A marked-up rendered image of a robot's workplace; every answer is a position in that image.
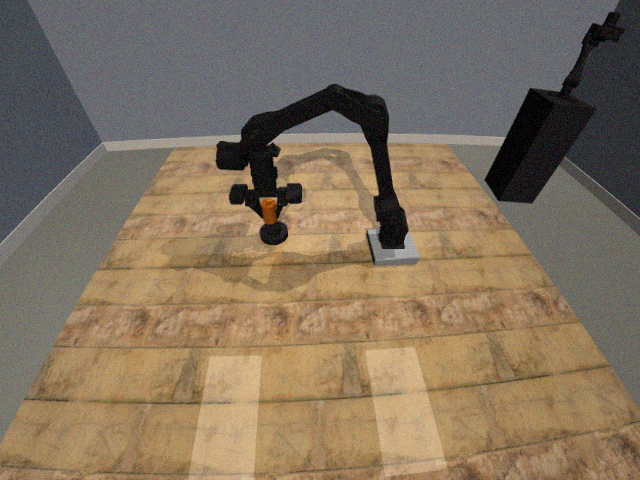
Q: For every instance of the orange knob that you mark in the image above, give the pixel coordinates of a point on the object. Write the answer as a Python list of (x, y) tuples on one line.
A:
[(268, 208)]

